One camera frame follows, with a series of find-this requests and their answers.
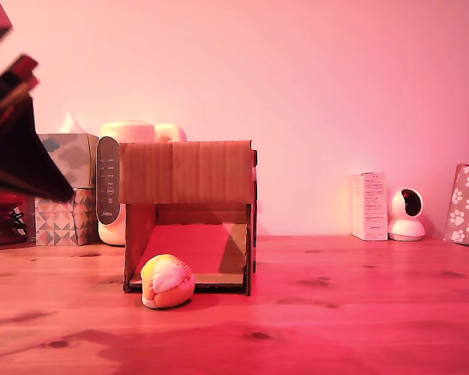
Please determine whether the orange and white footbag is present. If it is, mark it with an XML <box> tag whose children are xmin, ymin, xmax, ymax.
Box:
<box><xmin>140</xmin><ymin>253</ymin><xmax>196</xmax><ymax>309</ymax></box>

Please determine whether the cardboard dice tower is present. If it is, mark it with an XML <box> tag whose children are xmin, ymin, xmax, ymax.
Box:
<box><xmin>118</xmin><ymin>139</ymin><xmax>259</xmax><ymax>296</ymax></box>

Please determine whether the red glass footed bowl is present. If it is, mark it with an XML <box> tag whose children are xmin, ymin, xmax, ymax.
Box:
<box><xmin>0</xmin><ymin>191</ymin><xmax>29</xmax><ymax>246</ymax></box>

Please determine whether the cloud print tissue box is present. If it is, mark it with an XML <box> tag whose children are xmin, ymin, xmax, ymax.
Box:
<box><xmin>38</xmin><ymin>132</ymin><xmax>100</xmax><ymax>189</ymax></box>

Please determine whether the white tissue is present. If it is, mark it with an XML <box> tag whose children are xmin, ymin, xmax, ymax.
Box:
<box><xmin>57</xmin><ymin>112</ymin><xmax>88</xmax><ymax>134</ymax></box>

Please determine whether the triangle pattern tissue box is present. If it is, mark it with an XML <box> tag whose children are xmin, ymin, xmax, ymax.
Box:
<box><xmin>34</xmin><ymin>187</ymin><xmax>98</xmax><ymax>247</ymax></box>

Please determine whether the white appliance with dark panel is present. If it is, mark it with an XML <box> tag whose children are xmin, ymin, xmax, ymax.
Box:
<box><xmin>96</xmin><ymin>120</ymin><xmax>188</xmax><ymax>247</ymax></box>

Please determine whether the white printed carton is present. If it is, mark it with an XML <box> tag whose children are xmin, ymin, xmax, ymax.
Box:
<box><xmin>350</xmin><ymin>171</ymin><xmax>388</xmax><ymax>241</ymax></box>

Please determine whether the paw print bag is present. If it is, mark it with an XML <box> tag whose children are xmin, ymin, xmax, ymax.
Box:
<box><xmin>443</xmin><ymin>163</ymin><xmax>469</xmax><ymax>247</ymax></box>

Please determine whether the thin black cord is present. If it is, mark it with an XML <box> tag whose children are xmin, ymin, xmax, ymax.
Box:
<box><xmin>0</xmin><ymin>209</ymin><xmax>27</xmax><ymax>238</ymax></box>

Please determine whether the small white round camera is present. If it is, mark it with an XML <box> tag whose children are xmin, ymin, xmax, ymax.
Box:
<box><xmin>387</xmin><ymin>187</ymin><xmax>426</xmax><ymax>241</ymax></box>

